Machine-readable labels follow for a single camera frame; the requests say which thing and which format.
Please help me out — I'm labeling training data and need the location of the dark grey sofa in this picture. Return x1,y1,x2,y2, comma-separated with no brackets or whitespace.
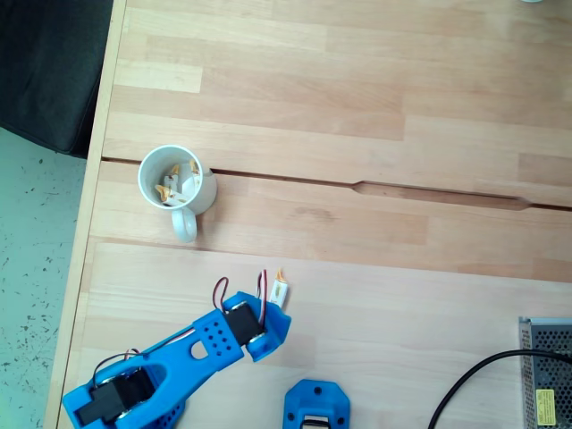
0,0,115,159

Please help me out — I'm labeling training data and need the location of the perforated metal power supply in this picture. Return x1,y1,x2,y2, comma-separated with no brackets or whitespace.
517,315,572,429

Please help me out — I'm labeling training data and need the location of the white mug black lettering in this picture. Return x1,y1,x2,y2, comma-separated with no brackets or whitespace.
137,144,219,245

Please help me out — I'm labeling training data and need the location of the blue printed post base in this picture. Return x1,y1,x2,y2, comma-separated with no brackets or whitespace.
284,379,353,429

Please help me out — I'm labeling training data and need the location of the red white servo wire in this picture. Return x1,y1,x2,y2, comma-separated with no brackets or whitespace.
254,269,272,324

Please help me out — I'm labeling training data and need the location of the thick black power cable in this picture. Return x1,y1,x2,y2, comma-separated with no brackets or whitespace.
427,349,572,429

